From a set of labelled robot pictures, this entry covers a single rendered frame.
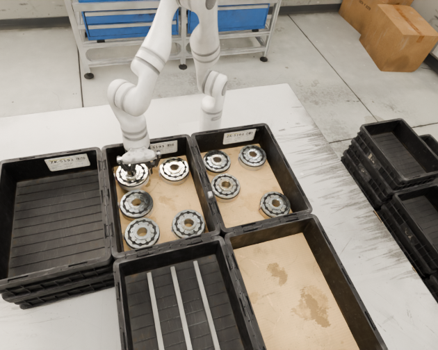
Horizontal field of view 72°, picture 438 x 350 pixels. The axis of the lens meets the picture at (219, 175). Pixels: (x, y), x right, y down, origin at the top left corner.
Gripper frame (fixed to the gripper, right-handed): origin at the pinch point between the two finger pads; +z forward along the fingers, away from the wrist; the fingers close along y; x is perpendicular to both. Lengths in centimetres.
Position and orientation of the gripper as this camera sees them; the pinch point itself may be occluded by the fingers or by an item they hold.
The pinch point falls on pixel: (142, 171)
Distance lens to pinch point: 103.6
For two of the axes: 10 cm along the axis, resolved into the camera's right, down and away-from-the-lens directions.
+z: -1.0, 5.9, 8.0
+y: -9.6, 1.7, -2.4
